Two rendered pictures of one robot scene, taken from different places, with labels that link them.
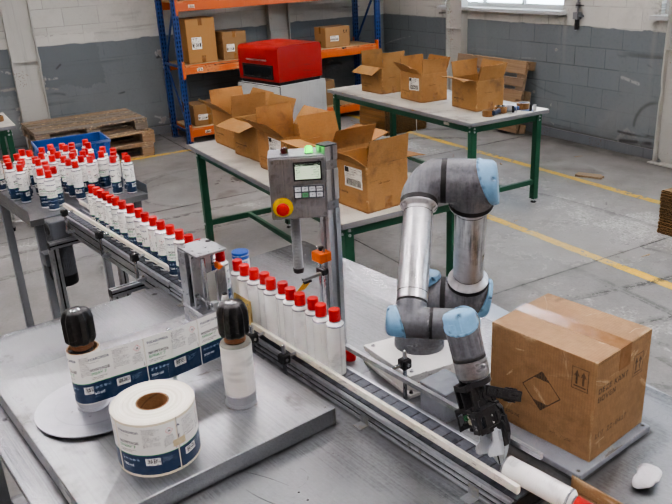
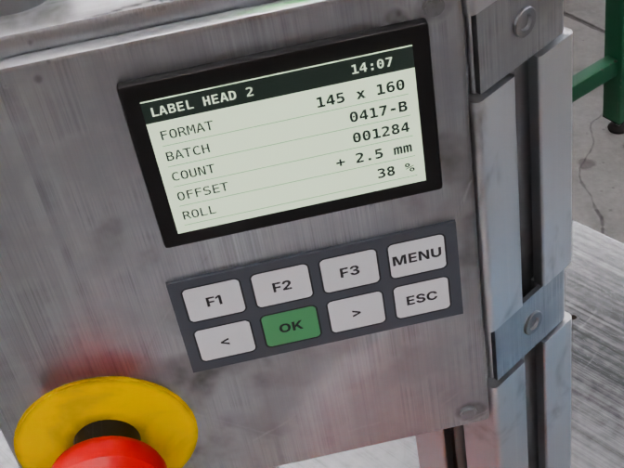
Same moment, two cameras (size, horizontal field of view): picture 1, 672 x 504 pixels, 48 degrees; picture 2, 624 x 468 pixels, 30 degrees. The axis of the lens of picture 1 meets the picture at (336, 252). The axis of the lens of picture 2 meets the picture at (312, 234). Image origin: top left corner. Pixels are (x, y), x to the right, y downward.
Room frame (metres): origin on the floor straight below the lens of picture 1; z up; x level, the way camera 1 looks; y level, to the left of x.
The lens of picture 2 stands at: (1.82, 0.07, 1.62)
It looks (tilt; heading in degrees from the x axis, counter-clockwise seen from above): 41 degrees down; 0
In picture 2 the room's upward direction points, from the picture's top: 11 degrees counter-clockwise
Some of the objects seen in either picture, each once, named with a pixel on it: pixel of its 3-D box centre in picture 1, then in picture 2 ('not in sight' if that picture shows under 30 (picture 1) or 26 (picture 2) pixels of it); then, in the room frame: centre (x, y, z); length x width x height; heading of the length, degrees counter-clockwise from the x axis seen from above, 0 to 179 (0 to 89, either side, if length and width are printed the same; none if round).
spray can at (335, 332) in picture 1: (335, 341); not in sight; (1.89, 0.01, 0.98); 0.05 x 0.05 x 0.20
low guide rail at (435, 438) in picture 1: (359, 391); not in sight; (1.74, -0.04, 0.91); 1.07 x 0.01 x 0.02; 37
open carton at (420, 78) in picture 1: (420, 77); not in sight; (6.68, -0.82, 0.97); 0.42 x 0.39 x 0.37; 117
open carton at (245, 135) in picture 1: (256, 128); not in sight; (4.93, 0.48, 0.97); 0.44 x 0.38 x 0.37; 124
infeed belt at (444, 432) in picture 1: (308, 361); not in sight; (1.99, 0.10, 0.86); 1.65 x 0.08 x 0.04; 37
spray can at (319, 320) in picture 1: (322, 336); not in sight; (1.92, 0.05, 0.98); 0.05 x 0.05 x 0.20
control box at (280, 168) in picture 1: (298, 183); (208, 189); (2.13, 0.10, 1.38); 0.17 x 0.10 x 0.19; 92
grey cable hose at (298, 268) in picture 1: (296, 241); not in sight; (2.18, 0.12, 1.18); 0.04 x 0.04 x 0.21
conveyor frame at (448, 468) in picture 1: (308, 363); not in sight; (1.99, 0.10, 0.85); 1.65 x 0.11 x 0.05; 37
